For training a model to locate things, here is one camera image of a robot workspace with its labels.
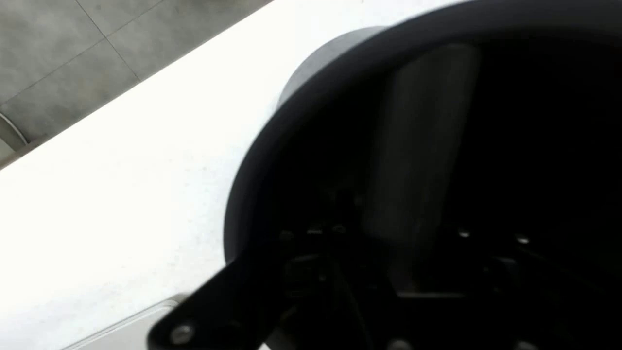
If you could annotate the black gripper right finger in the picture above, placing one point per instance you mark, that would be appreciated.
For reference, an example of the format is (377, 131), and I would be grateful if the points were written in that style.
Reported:
(524, 285)

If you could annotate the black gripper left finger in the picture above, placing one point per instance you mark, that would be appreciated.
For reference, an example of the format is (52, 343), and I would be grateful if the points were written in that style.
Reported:
(233, 304)

